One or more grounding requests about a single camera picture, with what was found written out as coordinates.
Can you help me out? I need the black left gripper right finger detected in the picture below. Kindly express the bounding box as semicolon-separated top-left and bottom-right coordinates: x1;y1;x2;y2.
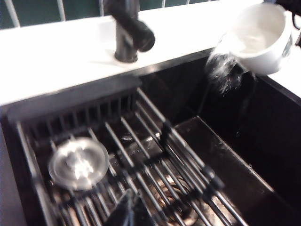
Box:
133;192;166;226

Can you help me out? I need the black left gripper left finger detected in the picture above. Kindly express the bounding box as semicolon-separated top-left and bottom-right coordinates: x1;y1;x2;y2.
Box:
103;188;134;226

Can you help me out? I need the white Starbucks logo mug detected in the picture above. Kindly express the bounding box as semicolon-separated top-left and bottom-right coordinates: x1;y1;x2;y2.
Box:
224;2;294;76

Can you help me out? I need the metal sink drain hole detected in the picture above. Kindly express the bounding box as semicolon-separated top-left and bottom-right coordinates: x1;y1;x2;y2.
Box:
150;174;203;226

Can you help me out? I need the black rod sink drain rack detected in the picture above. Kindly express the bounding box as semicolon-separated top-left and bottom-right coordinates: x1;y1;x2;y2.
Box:
14;88;251;226

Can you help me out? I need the poured water stream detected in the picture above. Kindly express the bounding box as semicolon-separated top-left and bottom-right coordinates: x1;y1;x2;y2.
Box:
204;32;258;96

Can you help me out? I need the black kitchen sink basin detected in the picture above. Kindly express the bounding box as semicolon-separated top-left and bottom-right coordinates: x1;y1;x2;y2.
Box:
0;50;301;226

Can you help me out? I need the dark metal faucet spout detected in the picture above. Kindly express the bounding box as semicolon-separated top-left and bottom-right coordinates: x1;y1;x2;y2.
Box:
103;0;142;63

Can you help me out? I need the clear glass lid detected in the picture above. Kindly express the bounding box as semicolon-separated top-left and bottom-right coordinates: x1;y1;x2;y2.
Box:
48;137;110;192

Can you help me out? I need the grey faucet lever handle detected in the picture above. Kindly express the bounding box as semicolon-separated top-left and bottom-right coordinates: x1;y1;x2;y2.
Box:
110;4;156;53

